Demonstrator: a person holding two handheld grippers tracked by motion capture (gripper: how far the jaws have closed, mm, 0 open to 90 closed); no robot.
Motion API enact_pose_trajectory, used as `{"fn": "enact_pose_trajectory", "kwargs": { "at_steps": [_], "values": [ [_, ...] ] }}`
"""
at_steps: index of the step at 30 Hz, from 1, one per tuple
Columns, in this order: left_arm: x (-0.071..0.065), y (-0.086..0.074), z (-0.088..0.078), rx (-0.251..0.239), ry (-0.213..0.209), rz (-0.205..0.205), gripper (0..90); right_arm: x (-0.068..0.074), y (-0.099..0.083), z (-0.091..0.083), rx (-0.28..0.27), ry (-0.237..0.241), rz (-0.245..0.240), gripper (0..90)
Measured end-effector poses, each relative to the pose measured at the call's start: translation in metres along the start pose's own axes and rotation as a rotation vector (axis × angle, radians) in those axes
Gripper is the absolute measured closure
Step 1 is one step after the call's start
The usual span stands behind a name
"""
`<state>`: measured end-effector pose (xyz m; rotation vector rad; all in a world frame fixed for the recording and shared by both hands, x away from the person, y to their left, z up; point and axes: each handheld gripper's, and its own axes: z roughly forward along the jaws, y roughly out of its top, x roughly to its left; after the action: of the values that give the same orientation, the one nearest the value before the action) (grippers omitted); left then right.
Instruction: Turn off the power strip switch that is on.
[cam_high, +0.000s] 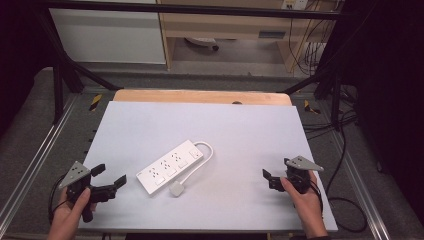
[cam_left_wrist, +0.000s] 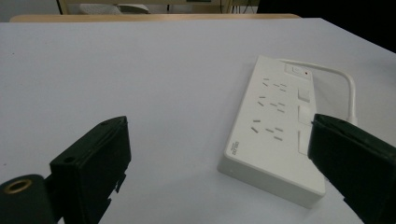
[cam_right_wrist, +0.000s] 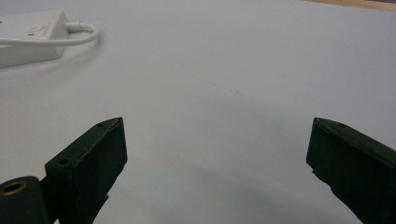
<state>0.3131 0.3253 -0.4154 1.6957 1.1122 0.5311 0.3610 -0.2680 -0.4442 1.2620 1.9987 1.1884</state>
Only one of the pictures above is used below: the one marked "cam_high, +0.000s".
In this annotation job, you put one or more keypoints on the white power strip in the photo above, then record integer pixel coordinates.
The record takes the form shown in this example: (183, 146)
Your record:
(170, 166)

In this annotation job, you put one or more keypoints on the yellow black tape mark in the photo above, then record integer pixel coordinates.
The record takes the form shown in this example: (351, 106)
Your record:
(310, 107)
(95, 102)

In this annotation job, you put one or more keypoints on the person's left hand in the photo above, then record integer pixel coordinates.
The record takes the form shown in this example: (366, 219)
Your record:
(68, 216)

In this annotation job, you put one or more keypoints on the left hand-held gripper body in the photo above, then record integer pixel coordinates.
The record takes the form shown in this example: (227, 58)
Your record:
(76, 174)

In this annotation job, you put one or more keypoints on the white plug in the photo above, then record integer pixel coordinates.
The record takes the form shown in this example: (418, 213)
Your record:
(176, 189)

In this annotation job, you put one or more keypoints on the white work board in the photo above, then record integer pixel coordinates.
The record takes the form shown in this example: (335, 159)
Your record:
(240, 133)

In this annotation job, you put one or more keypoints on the white wall socket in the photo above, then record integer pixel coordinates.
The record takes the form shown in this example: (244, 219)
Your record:
(294, 4)

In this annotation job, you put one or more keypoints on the aluminium floor rail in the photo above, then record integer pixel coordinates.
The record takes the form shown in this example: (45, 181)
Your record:
(43, 146)
(356, 186)

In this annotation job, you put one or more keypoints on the white chair base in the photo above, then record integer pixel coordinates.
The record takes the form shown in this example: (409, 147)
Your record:
(201, 41)

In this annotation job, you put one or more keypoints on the wooden table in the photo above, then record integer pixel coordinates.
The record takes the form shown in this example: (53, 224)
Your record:
(186, 96)

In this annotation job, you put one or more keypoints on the black curtain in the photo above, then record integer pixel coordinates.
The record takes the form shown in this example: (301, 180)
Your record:
(393, 100)
(20, 50)

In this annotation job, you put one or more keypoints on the black metal frame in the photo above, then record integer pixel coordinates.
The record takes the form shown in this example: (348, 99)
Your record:
(186, 9)

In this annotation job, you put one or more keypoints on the white cabinet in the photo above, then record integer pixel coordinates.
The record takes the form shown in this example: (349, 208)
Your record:
(106, 33)

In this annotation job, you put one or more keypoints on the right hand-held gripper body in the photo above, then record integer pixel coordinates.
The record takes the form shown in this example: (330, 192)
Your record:
(301, 164)

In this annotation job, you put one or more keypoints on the light wooden desk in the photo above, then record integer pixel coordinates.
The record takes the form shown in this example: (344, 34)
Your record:
(216, 25)

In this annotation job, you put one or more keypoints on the person's right hand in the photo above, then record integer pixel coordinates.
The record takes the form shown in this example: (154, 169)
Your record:
(308, 206)

